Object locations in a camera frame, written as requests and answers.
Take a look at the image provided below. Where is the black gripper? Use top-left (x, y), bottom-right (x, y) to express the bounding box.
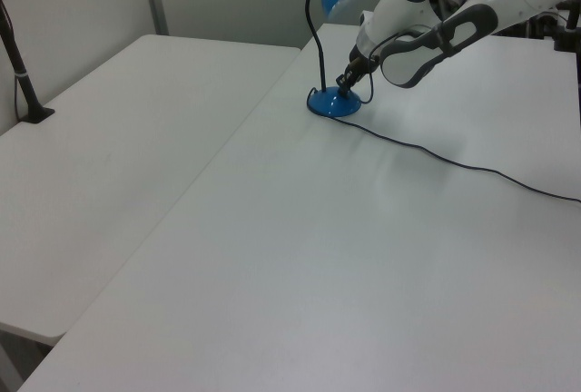
top-left (335, 44), bottom-right (380, 97)

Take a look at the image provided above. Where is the blue gooseneck desk lamp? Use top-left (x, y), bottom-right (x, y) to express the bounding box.
top-left (304, 0), bottom-right (364, 118)

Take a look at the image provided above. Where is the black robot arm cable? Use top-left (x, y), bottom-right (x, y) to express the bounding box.
top-left (360, 24), bottom-right (438, 105)

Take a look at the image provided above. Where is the dark velcro cable strap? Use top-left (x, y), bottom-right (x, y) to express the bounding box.
top-left (431, 23), bottom-right (457, 56)

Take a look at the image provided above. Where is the black lamp power cable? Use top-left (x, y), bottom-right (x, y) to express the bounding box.
top-left (304, 86), bottom-right (581, 205)

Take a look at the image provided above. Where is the black clamp mount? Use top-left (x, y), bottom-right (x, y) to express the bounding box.
top-left (539, 0), bottom-right (581, 54)

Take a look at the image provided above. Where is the black camera stand pole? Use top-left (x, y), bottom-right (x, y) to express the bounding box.
top-left (0, 0), bottom-right (56, 123)

